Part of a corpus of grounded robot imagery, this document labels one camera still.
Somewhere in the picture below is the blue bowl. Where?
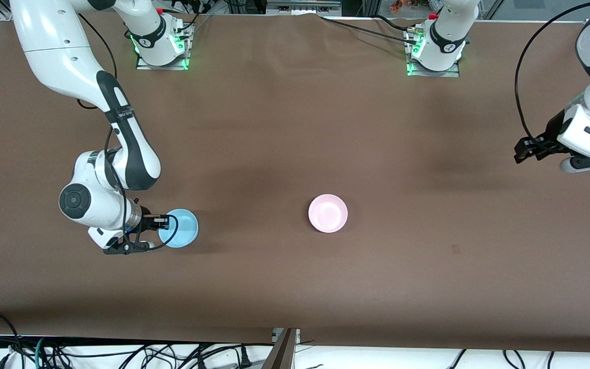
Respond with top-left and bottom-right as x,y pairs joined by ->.
158,208 -> 199,249

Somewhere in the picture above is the pink bowl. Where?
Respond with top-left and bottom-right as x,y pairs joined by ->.
308,194 -> 348,234

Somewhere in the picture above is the brown table cover sheet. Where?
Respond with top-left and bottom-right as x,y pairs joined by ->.
0,10 -> 590,354

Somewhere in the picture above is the aluminium profile beam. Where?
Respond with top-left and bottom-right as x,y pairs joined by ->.
262,328 -> 298,369

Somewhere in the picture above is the orange object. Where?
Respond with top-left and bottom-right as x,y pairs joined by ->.
390,0 -> 429,13

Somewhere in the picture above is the grey metal device box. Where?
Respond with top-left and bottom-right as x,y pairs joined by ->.
267,0 -> 342,16

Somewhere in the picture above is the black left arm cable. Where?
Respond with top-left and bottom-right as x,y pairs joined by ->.
514,0 -> 590,147

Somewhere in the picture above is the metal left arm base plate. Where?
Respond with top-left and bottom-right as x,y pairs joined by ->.
405,26 -> 460,77

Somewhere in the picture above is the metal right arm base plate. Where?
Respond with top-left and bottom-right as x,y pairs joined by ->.
136,20 -> 192,71

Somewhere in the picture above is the short black table cable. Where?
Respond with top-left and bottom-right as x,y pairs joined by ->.
374,14 -> 418,34

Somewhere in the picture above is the long black table cable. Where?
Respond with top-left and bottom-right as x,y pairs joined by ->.
318,17 -> 421,46

